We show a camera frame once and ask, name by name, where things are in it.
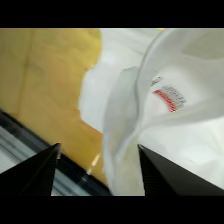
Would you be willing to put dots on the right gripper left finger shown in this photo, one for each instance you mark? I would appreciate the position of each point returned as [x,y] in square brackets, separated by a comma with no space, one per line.
[35,175]

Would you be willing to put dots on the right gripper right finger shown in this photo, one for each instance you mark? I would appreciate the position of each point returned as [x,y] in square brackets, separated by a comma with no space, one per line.
[163,178]

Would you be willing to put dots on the silver frame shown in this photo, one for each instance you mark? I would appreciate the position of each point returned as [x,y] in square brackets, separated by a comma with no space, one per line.
[20,150]

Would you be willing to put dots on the white garment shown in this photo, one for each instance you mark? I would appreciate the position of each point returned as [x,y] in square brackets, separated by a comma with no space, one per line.
[160,90]

